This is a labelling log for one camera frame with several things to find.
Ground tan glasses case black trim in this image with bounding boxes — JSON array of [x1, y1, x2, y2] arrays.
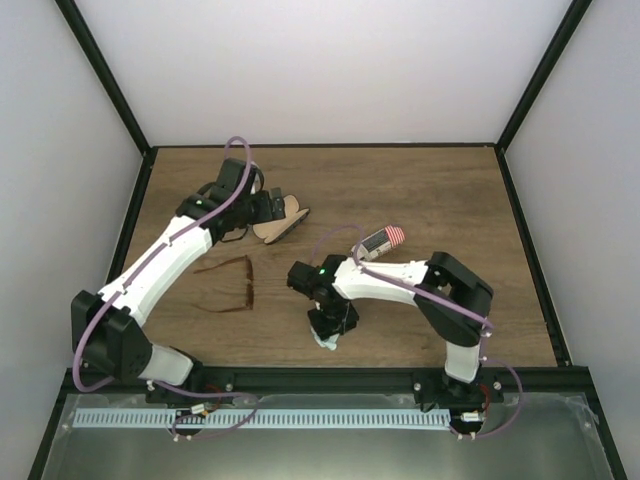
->
[[252, 195, 310, 245]]

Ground brown sunglasses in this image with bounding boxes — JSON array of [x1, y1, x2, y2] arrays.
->
[[191, 255, 254, 314]]

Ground tan glasses case striped trim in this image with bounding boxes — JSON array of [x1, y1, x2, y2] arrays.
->
[[351, 225, 406, 262]]

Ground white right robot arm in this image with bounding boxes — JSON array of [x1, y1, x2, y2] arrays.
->
[[287, 252, 494, 403]]

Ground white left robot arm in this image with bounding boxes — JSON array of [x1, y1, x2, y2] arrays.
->
[[71, 183, 308, 404]]

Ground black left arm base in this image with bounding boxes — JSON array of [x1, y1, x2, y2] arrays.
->
[[146, 365, 236, 406]]

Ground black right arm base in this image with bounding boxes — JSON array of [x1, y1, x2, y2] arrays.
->
[[411, 367, 504, 409]]

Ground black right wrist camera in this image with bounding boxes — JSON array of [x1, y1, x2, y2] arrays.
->
[[286, 261, 322, 299]]

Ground light blue slotted cable duct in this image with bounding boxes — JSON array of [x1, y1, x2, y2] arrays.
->
[[71, 408, 451, 431]]

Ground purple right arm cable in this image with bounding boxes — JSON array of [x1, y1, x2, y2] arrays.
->
[[312, 224, 524, 440]]

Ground black aluminium frame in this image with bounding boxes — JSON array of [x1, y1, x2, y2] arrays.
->
[[29, 0, 629, 480]]

